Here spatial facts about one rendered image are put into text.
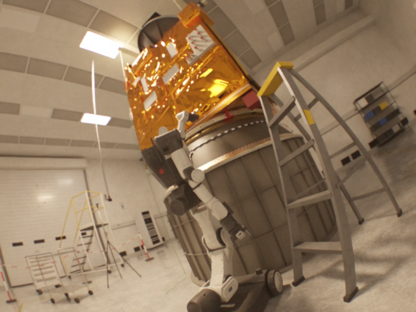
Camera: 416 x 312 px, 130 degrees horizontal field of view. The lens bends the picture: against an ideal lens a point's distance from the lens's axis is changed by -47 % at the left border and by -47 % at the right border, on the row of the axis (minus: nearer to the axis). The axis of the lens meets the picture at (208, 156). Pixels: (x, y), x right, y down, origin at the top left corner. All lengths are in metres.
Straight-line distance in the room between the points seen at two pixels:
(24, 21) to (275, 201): 5.56
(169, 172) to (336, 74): 7.49
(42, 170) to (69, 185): 1.50
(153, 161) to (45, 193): 8.01
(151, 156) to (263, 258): 1.30
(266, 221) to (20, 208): 8.50
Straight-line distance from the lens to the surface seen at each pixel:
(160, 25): 3.82
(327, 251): 1.14
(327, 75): 7.95
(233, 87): 2.03
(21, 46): 5.43
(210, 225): 1.29
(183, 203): 1.12
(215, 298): 1.14
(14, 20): 5.16
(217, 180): 1.70
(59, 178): 9.29
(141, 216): 9.30
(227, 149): 1.79
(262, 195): 1.68
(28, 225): 8.62
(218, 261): 1.31
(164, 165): 1.20
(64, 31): 5.03
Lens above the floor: 0.80
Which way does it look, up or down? 16 degrees up
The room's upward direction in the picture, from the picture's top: 23 degrees counter-clockwise
